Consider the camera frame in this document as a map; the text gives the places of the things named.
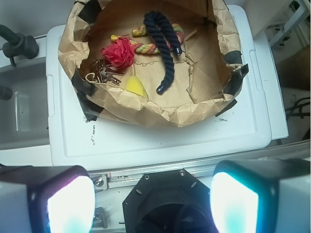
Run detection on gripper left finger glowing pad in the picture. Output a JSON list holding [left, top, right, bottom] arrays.
[[0, 166, 95, 233]]

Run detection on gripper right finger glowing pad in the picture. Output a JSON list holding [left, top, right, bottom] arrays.
[[210, 159, 311, 233]]

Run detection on white plastic bin lid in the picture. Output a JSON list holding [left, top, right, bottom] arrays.
[[46, 5, 272, 170]]

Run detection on clear plastic bin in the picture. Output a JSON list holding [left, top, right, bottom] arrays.
[[0, 58, 51, 149]]

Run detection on bunch of metal keys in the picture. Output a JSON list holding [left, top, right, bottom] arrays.
[[85, 59, 124, 85]]

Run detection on yellow sponge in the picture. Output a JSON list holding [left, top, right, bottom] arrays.
[[125, 76, 148, 98]]

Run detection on black clamp knob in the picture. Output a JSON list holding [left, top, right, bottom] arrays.
[[0, 24, 39, 67]]

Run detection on brown paper bag basket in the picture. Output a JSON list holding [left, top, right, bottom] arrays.
[[58, 0, 248, 128]]

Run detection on red crumpled paper flower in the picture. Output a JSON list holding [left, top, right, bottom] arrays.
[[101, 37, 135, 69]]

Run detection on aluminium extrusion rail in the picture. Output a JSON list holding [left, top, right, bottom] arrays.
[[87, 143, 311, 192]]

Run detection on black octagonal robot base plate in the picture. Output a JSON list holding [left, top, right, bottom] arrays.
[[122, 169, 217, 233]]

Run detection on multicolour braided rope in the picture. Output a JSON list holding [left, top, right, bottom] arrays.
[[111, 22, 185, 54]]

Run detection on navy blue rope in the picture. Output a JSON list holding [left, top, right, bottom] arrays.
[[143, 11, 183, 95]]

